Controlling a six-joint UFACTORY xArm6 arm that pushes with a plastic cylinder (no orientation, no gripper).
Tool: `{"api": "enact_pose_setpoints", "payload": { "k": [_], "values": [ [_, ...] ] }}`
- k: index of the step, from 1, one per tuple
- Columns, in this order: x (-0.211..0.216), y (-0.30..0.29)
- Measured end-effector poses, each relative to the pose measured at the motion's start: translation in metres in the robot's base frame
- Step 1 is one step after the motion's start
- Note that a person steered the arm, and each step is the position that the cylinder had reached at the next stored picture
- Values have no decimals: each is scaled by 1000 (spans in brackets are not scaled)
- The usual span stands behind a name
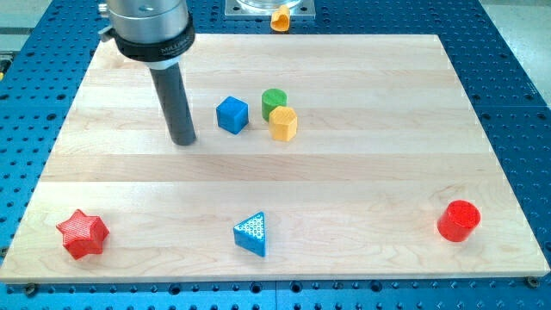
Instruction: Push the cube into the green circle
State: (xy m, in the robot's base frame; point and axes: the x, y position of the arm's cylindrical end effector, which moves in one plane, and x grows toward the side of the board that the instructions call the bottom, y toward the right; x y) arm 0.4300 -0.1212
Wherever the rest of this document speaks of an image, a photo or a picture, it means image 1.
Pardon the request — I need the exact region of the orange plastic piece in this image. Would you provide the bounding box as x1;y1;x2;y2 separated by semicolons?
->
270;4;290;32

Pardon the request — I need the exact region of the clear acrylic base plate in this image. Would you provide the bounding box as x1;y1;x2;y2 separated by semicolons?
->
224;0;316;20

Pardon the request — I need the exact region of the green cylinder block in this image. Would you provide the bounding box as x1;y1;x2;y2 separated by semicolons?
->
261;88;288;121

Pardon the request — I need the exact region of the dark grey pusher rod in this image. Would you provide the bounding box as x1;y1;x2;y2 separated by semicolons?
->
150;64;196;146

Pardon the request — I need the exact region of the yellow hexagon block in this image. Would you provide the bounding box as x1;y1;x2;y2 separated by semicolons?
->
269;106;298;141

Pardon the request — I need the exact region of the blue triangle block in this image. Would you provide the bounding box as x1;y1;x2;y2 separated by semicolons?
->
233;212;267;257

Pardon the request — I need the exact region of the blue perforated table plate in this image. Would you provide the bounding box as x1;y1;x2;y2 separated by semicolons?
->
1;1;550;309

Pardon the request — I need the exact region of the blue cube block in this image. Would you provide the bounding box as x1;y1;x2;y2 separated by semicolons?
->
216;96;249;134

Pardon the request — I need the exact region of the red cylinder block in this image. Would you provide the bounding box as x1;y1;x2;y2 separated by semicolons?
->
436;200;481;242

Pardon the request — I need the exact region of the wooden board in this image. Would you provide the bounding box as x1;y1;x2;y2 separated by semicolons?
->
1;34;549;283

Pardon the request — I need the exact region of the red star block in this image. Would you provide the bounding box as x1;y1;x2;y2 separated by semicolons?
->
56;209;109;260

